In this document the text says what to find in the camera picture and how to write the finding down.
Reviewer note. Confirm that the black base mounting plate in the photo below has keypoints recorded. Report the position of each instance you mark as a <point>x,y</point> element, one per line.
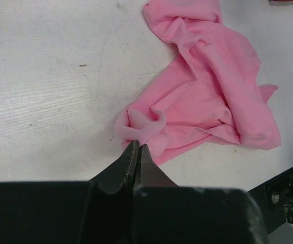
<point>275,200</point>

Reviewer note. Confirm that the red t shirt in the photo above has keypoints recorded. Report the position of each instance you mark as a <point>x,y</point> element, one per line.
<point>281,2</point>

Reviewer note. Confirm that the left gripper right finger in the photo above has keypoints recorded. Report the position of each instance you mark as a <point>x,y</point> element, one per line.
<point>148,173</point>

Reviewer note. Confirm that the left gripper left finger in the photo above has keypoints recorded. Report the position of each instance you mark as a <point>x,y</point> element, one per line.
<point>121,173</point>

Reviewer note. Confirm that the pink t shirt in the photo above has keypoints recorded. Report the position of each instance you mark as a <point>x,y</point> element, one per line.
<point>208,93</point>

